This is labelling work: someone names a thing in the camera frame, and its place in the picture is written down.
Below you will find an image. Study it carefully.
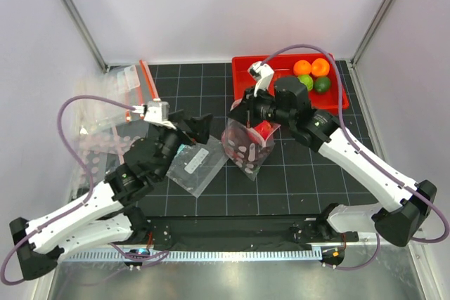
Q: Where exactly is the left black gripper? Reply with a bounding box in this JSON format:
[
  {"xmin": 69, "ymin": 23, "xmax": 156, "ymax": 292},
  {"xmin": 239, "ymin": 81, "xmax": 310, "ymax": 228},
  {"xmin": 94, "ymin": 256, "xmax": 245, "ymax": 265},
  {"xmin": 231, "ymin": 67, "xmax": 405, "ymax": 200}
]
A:
[{"xmin": 155, "ymin": 110, "xmax": 212, "ymax": 181}]

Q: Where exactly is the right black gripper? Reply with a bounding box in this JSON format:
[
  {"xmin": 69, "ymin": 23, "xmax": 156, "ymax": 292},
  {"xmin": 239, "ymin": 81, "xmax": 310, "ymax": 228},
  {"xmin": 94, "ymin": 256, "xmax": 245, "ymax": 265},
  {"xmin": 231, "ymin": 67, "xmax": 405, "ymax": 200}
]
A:
[{"xmin": 228, "ymin": 84, "xmax": 294, "ymax": 129}]

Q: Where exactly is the red apple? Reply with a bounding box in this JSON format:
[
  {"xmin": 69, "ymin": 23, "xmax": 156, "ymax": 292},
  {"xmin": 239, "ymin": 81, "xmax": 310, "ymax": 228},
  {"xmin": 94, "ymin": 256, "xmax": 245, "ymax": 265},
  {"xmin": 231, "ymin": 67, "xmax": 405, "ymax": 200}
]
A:
[{"xmin": 252, "ymin": 121, "xmax": 278, "ymax": 141}]

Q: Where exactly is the pink-dotted zip bag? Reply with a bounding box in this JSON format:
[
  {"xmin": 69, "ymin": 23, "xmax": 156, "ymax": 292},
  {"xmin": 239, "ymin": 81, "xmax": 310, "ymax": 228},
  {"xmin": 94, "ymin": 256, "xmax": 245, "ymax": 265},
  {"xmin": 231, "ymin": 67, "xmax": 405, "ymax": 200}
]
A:
[{"xmin": 221, "ymin": 119, "xmax": 280, "ymax": 181}]

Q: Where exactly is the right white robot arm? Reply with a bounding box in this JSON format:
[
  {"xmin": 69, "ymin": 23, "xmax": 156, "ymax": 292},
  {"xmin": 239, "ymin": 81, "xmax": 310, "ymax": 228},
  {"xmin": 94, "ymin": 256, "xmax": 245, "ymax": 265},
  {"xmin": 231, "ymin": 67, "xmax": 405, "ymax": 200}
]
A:
[{"xmin": 229, "ymin": 77, "xmax": 437, "ymax": 247}]

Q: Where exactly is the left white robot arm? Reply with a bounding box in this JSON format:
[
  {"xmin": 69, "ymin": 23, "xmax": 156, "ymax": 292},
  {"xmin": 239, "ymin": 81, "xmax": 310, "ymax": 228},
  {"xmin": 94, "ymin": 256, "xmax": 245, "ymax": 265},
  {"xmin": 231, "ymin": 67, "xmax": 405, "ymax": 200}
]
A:
[{"xmin": 9, "ymin": 110, "xmax": 213, "ymax": 281}]

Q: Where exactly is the pink-dotted bag on table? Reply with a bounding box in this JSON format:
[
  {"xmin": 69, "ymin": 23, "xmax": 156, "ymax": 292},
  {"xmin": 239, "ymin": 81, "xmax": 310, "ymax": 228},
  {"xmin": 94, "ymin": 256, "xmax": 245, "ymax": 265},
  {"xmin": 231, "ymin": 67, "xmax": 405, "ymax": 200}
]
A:
[{"xmin": 71, "ymin": 121, "xmax": 148, "ymax": 199}]

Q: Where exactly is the clear blue-zip bag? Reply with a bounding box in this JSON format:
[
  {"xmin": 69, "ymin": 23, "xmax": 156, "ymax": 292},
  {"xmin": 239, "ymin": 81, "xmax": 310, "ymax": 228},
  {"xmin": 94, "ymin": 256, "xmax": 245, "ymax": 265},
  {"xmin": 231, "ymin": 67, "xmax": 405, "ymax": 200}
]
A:
[{"xmin": 166, "ymin": 136, "xmax": 228, "ymax": 198}]

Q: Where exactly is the stack of orange-zip bags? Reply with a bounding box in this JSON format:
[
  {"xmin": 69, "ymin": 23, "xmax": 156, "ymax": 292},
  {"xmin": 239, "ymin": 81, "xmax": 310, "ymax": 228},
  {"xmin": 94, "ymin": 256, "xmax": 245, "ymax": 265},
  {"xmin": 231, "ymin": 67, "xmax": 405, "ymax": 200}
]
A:
[{"xmin": 73, "ymin": 60, "xmax": 159, "ymax": 135}]

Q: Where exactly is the light green bumpy fruit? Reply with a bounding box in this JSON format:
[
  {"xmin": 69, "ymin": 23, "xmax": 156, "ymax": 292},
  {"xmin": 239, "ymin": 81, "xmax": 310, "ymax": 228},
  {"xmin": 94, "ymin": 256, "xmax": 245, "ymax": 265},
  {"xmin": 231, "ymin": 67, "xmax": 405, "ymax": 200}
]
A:
[{"xmin": 297, "ymin": 74, "xmax": 314, "ymax": 91}]

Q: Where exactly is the dark green lime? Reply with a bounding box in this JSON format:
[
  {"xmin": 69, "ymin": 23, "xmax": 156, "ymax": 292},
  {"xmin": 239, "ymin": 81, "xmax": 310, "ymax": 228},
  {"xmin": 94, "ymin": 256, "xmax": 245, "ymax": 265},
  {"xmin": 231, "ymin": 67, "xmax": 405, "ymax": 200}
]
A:
[{"xmin": 313, "ymin": 77, "xmax": 331, "ymax": 94}]

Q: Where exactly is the orange tangerine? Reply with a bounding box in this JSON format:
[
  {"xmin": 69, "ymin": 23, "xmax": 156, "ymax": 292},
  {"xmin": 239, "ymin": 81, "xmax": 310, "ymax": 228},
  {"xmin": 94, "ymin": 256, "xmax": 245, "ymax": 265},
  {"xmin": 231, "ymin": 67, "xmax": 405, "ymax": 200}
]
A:
[
  {"xmin": 292, "ymin": 60, "xmax": 311, "ymax": 77},
  {"xmin": 311, "ymin": 58, "xmax": 330, "ymax": 77}
]

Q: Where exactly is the red plastic tray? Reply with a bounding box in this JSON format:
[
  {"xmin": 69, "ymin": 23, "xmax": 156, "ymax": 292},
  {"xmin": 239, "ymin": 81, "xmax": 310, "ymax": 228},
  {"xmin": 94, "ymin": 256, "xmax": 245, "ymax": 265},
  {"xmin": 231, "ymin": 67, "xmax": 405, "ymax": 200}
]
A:
[{"xmin": 231, "ymin": 53, "xmax": 349, "ymax": 115}]

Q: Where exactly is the orange tangerine at back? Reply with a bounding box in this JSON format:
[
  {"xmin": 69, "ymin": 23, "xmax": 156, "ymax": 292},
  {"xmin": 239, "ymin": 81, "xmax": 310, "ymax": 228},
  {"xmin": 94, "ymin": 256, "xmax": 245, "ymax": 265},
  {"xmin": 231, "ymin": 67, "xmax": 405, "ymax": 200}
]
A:
[{"xmin": 311, "ymin": 58, "xmax": 330, "ymax": 77}]

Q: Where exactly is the black grid mat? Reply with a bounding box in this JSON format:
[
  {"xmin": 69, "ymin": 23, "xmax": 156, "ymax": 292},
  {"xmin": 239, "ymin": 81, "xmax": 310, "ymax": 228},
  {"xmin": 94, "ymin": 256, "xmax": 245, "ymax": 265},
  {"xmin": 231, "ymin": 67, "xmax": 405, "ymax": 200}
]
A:
[{"xmin": 65, "ymin": 60, "xmax": 401, "ymax": 219}]

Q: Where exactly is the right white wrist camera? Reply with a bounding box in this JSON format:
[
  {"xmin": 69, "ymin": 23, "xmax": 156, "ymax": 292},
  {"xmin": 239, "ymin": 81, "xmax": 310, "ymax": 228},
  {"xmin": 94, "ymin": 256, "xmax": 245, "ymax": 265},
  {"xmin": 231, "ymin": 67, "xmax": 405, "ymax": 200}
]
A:
[{"xmin": 248, "ymin": 61, "xmax": 274, "ymax": 97}]

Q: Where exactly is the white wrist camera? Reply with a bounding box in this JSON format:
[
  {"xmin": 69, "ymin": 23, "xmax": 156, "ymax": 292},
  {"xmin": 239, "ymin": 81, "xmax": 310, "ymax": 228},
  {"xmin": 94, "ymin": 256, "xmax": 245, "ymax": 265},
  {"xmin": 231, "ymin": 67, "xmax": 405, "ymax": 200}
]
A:
[
  {"xmin": 131, "ymin": 99, "xmax": 176, "ymax": 130},
  {"xmin": 248, "ymin": 61, "xmax": 274, "ymax": 97}
]

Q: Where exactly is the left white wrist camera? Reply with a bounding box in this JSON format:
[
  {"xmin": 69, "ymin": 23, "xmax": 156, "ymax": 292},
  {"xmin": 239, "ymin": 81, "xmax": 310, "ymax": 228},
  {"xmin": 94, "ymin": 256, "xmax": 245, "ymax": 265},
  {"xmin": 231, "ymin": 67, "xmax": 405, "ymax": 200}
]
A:
[{"xmin": 131, "ymin": 99, "xmax": 176, "ymax": 130}]

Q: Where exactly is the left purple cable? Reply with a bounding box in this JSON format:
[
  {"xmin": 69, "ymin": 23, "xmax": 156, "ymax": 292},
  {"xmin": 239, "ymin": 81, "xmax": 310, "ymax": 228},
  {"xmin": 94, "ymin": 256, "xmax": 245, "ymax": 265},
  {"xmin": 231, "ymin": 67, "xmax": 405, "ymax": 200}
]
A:
[{"xmin": 0, "ymin": 95, "xmax": 169, "ymax": 285}]

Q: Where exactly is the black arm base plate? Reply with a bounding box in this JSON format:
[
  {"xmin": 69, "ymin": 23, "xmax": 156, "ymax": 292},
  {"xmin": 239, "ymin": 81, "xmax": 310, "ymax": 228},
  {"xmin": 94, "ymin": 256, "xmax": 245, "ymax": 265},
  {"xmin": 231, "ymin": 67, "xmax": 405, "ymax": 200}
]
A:
[{"xmin": 128, "ymin": 214, "xmax": 358, "ymax": 251}]

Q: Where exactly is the aluminium front frame bar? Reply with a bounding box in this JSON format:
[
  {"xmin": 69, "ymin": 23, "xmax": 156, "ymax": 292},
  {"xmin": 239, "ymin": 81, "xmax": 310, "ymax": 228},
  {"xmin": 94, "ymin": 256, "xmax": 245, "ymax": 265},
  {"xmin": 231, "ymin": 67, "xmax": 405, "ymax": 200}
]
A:
[{"xmin": 41, "ymin": 217, "xmax": 428, "ymax": 249}]

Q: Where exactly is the perforated metal rail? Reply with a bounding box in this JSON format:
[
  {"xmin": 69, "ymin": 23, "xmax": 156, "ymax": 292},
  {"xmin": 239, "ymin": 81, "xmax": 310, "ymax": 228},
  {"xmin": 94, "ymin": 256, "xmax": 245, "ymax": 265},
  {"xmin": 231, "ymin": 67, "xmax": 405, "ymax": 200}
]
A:
[{"xmin": 65, "ymin": 247, "xmax": 322, "ymax": 263}]

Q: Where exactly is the right aluminium corner post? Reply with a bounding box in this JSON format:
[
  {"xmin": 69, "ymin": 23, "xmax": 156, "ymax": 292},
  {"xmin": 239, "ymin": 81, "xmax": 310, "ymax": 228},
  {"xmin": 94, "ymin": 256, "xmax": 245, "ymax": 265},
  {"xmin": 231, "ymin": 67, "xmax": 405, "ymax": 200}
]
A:
[{"xmin": 350, "ymin": 0, "xmax": 396, "ymax": 67}]

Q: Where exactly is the aluminium corner post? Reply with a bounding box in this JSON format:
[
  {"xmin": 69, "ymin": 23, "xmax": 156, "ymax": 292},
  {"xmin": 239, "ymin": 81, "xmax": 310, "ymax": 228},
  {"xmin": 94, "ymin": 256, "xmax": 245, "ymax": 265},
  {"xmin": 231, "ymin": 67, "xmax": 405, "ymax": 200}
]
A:
[
  {"xmin": 61, "ymin": 0, "xmax": 108, "ymax": 73},
  {"xmin": 350, "ymin": 0, "xmax": 396, "ymax": 67}
]

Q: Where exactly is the left aluminium corner post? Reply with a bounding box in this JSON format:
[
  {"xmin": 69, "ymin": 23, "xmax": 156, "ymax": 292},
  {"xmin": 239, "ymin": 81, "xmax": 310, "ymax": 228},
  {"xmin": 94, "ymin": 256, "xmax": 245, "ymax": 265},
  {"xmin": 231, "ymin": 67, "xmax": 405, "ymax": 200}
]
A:
[{"xmin": 61, "ymin": 0, "xmax": 108, "ymax": 73}]

